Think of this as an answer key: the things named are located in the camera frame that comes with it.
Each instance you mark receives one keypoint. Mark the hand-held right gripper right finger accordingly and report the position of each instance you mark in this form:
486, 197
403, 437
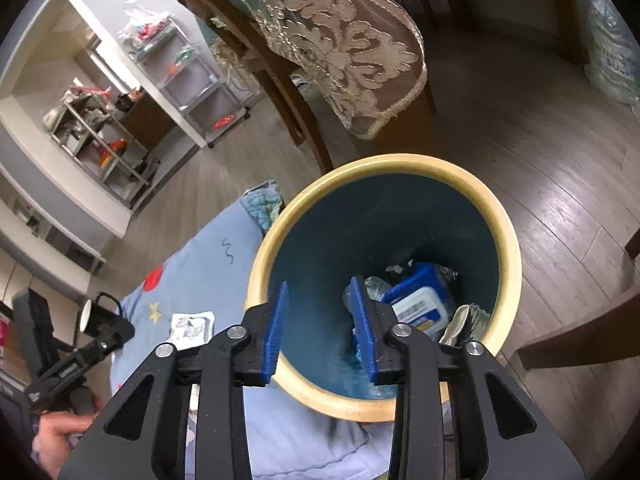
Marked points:
364, 330

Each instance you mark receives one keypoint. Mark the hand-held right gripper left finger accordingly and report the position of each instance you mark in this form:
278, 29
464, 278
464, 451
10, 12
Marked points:
274, 330

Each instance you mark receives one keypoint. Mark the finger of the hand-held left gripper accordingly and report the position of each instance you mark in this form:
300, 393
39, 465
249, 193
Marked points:
112, 330

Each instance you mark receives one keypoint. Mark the teal bin with yellow rim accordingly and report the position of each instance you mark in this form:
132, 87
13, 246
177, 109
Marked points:
350, 220

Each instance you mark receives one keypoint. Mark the person's left hand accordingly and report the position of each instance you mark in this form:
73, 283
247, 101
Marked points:
55, 435

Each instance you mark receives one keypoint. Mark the blue container with white label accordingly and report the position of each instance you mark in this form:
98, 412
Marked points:
420, 305

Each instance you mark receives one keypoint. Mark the white plastic wrapper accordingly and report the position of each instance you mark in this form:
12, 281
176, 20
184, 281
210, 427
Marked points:
192, 327

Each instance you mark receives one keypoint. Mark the light blue printed blanket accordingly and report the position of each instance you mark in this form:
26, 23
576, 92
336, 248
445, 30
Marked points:
210, 270

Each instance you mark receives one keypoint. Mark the silver foil packet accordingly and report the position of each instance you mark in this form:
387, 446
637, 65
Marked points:
465, 322

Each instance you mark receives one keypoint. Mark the metal rack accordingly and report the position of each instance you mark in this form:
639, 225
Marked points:
107, 160

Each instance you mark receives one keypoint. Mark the wooden slat-back chair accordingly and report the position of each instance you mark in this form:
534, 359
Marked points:
312, 142

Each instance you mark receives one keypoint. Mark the orange toy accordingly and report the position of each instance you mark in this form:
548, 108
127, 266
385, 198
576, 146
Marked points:
223, 123

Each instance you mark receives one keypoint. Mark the brown cabinet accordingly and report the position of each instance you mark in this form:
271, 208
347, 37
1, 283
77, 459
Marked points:
150, 120

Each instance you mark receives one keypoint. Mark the dark wooden chair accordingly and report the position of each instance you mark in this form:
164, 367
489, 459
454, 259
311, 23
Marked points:
585, 330

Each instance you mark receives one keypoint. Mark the white shelf cart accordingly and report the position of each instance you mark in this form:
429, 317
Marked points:
210, 105

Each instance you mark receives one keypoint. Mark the white lace tablecloth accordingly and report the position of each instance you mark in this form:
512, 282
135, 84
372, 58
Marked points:
350, 50

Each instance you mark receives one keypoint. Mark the clear plastic bag of toys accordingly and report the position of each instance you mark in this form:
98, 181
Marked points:
145, 27

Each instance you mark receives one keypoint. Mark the clear bag of plastic bottles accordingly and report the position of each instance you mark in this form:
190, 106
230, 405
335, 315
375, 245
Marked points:
615, 50

